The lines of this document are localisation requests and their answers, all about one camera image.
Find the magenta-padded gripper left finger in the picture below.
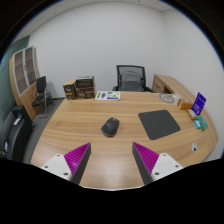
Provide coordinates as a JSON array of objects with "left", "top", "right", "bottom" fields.
[{"left": 39, "top": 142, "right": 92, "bottom": 186}]

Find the orange-brown small box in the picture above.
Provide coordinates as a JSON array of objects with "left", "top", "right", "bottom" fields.
[{"left": 176, "top": 98, "right": 194, "bottom": 111}]

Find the wooden side desk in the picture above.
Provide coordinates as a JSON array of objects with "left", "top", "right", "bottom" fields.
[{"left": 151, "top": 73, "right": 198, "bottom": 102}]

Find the black computer mouse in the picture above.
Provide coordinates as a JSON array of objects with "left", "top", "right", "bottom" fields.
[{"left": 100, "top": 116, "right": 121, "bottom": 138}]

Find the small black visitor chair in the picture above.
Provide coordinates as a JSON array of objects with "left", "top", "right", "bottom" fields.
[{"left": 31, "top": 75, "right": 55, "bottom": 119}]

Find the tan small box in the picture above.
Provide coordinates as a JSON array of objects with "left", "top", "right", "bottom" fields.
[{"left": 186, "top": 109, "right": 198, "bottom": 121}]

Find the green packet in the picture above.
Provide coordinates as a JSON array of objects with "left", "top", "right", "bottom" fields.
[{"left": 195, "top": 114, "right": 209, "bottom": 132}]

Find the black leather armchair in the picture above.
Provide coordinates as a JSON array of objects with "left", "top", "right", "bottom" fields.
[{"left": 0, "top": 104, "right": 35, "bottom": 163}]

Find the black mesh office chair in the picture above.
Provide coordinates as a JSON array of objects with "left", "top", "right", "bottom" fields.
[{"left": 112, "top": 64, "right": 155, "bottom": 93}]

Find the large brown cardboard box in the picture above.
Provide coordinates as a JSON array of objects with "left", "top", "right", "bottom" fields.
[{"left": 74, "top": 75, "right": 96, "bottom": 100}]

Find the wooden shelf unit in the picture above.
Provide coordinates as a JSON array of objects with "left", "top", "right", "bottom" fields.
[{"left": 8, "top": 45, "right": 42, "bottom": 121}]

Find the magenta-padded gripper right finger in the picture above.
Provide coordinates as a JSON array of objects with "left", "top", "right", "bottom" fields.
[{"left": 131, "top": 142, "right": 184, "bottom": 186}]

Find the dark grey mouse pad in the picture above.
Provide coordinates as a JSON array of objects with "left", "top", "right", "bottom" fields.
[{"left": 137, "top": 109, "right": 182, "bottom": 141}]

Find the white green purple leaflet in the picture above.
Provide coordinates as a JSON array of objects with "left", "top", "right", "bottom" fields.
[{"left": 94, "top": 90, "right": 122, "bottom": 101}]

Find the purple card package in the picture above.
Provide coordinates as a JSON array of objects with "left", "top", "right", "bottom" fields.
[{"left": 191, "top": 92, "right": 207, "bottom": 117}]

